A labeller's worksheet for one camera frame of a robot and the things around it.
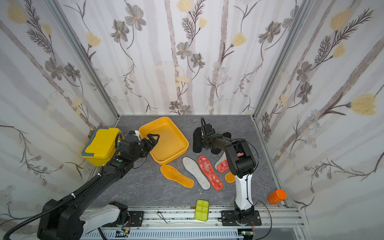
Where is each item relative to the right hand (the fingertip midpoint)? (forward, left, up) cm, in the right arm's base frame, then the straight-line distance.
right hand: (199, 139), depth 101 cm
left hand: (-11, +23, +17) cm, 31 cm away
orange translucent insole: (-25, +14, -2) cm, 29 cm away
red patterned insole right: (-19, -15, -1) cm, 24 cm away
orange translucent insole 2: (-25, -19, -2) cm, 31 cm away
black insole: (-5, +2, +7) cm, 8 cm away
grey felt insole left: (-22, +2, -2) cm, 22 cm away
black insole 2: (-8, -11, -2) cm, 14 cm away
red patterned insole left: (-28, -10, -1) cm, 30 cm away
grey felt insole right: (-13, -15, -2) cm, 20 cm away
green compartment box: (-44, -2, 0) cm, 44 cm away
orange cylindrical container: (-37, -39, +9) cm, 54 cm away
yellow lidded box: (-13, +56, +9) cm, 58 cm away
